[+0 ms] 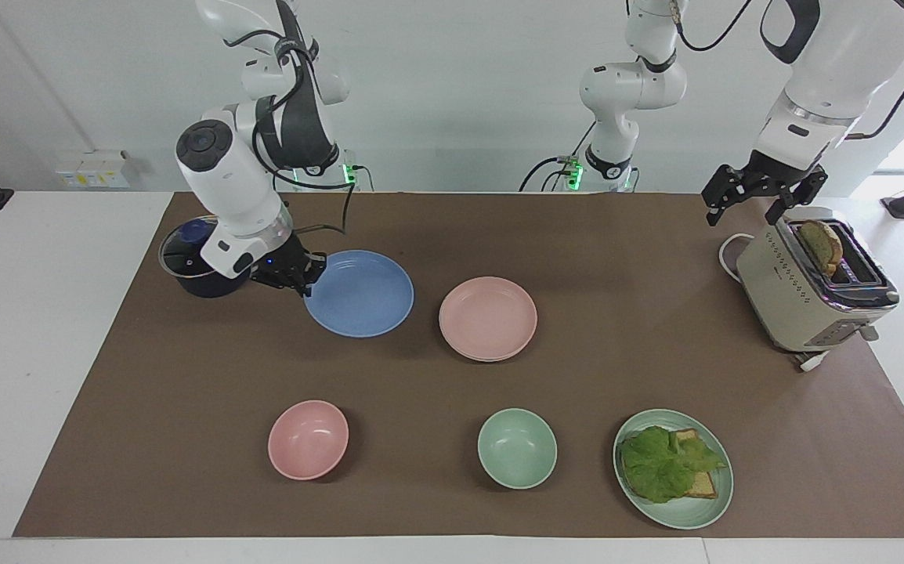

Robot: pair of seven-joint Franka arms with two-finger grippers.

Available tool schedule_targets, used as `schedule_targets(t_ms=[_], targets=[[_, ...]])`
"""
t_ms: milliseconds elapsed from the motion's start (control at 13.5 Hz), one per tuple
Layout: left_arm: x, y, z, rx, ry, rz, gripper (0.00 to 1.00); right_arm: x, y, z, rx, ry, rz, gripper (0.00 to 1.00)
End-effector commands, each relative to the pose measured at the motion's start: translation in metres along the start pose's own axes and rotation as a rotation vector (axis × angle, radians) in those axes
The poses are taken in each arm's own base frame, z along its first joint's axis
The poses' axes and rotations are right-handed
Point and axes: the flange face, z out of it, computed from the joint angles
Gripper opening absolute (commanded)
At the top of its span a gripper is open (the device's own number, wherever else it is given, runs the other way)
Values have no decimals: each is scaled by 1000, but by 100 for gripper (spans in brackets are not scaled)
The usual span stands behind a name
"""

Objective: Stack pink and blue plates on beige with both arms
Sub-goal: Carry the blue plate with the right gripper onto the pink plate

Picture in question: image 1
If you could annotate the white wall socket box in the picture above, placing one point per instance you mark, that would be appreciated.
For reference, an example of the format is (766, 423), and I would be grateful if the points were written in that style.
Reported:
(95, 170)

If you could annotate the beige toaster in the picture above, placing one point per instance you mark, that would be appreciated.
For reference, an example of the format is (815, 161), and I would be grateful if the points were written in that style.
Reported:
(789, 298)

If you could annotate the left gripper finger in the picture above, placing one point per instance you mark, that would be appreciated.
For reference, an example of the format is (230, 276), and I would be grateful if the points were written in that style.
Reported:
(725, 188)
(800, 196)

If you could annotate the white plug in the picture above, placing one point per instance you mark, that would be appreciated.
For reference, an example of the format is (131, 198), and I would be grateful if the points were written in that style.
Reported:
(814, 361)

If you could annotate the beige plate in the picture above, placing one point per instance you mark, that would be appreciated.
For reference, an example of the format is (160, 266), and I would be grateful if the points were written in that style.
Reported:
(491, 360)

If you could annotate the blue plate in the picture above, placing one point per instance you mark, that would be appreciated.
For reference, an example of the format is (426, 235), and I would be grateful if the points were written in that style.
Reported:
(362, 294)

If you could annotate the dark blue pot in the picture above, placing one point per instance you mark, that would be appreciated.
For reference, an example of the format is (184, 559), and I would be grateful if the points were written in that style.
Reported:
(201, 286)

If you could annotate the green bowl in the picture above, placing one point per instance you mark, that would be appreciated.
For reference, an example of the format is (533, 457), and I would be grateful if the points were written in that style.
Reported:
(517, 448)

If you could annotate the pink plate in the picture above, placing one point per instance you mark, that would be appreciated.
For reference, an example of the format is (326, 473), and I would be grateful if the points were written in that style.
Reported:
(487, 316)

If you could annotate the pink bowl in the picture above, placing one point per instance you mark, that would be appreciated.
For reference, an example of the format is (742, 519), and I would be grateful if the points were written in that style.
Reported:
(308, 439)

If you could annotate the green lettuce leaf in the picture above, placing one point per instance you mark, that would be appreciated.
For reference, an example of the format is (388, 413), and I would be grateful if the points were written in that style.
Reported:
(659, 466)

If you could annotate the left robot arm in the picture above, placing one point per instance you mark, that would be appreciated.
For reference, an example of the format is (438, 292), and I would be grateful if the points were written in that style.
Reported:
(632, 86)

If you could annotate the glass pot lid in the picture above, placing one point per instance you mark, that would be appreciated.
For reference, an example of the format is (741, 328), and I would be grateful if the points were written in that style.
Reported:
(186, 251)

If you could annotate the bread slice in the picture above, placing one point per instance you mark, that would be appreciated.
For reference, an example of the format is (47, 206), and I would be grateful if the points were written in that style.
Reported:
(703, 484)

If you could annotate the toast slice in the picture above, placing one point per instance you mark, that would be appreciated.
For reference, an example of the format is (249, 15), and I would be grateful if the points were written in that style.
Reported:
(822, 244)

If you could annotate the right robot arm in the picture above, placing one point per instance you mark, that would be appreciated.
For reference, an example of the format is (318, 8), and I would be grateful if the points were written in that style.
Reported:
(225, 176)

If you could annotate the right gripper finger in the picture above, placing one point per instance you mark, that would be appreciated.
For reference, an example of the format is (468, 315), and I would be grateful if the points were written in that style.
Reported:
(306, 285)
(314, 262)

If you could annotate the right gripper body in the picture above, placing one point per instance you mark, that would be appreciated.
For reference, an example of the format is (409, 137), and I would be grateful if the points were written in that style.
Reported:
(278, 268)

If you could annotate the green plate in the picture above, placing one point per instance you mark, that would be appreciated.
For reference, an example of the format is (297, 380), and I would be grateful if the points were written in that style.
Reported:
(679, 513)

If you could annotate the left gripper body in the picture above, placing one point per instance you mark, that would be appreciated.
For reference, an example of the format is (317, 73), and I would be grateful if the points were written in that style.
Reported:
(773, 176)

